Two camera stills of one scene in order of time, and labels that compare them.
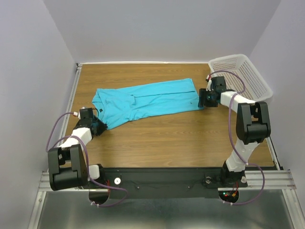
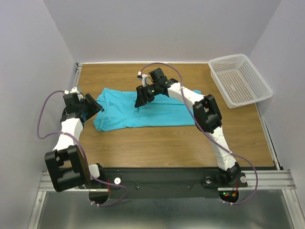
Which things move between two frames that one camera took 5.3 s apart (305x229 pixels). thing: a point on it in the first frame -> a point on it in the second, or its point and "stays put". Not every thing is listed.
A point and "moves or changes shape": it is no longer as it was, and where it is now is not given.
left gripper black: [99, 126] -> [90, 105]
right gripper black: [205, 98] -> [142, 93]
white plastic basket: [240, 76] stays put
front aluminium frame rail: [274, 180] stays put
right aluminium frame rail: [273, 152] stays put
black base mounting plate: [167, 182] stays put
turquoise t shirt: [119, 106] moves or changes shape
